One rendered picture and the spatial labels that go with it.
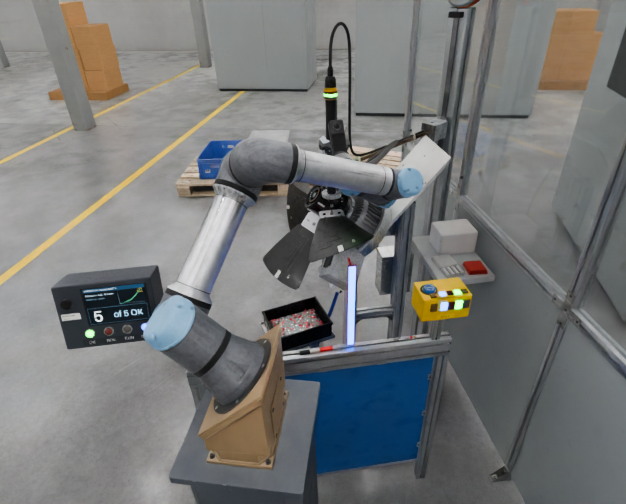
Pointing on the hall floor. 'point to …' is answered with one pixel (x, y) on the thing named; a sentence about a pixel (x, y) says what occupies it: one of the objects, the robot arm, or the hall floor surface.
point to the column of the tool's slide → (435, 206)
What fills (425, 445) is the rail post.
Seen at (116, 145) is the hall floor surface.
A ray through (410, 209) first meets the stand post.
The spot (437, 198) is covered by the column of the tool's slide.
